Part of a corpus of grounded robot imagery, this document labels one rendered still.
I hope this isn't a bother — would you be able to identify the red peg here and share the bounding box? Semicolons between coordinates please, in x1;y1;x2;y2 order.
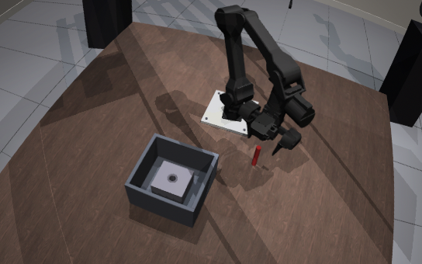
251;146;261;165

